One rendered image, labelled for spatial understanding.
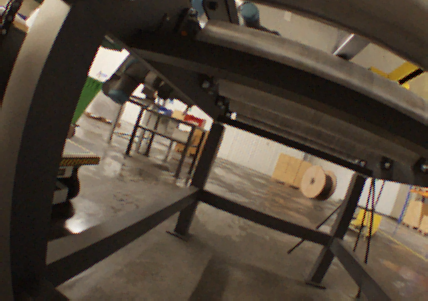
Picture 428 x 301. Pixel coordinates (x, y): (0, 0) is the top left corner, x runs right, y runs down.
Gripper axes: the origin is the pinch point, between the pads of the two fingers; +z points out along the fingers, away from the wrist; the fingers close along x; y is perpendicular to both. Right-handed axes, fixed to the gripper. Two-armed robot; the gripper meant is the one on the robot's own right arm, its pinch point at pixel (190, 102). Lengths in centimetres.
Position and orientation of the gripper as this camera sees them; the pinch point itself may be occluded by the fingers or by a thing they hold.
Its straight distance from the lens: 99.7
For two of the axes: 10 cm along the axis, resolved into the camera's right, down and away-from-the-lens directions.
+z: 8.4, 5.4, -0.5
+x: -3.4, 4.4, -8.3
